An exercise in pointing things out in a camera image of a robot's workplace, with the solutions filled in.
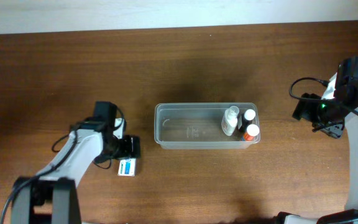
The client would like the white Panadol box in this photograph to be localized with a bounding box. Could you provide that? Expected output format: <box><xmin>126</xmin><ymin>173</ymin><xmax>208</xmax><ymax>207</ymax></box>
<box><xmin>117</xmin><ymin>159</ymin><xmax>136</xmax><ymax>177</ymax></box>

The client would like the orange bottle white cap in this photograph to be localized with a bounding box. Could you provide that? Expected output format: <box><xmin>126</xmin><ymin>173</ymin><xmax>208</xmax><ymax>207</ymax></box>
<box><xmin>241</xmin><ymin>124</ymin><xmax>260</xmax><ymax>141</ymax></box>

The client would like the dark bottle white cap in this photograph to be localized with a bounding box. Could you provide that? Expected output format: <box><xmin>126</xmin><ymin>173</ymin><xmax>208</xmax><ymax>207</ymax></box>
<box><xmin>237</xmin><ymin>109</ymin><xmax>256</xmax><ymax>133</ymax></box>

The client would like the white calamine lotion bottle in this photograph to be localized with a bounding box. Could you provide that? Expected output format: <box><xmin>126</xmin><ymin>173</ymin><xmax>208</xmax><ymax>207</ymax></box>
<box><xmin>221</xmin><ymin>106</ymin><xmax>239</xmax><ymax>136</ymax></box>

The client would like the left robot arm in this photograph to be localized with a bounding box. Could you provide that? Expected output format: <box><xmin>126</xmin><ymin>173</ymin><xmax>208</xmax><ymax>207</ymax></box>
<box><xmin>7</xmin><ymin>120</ymin><xmax>140</xmax><ymax>223</ymax></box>

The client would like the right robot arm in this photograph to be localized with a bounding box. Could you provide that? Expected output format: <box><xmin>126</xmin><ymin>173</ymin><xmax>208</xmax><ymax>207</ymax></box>
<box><xmin>275</xmin><ymin>85</ymin><xmax>358</xmax><ymax>224</ymax></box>

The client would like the clear plastic container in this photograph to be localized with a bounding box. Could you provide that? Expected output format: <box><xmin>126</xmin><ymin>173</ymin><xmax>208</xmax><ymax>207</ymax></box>
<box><xmin>154</xmin><ymin>102</ymin><xmax>261</xmax><ymax>149</ymax></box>

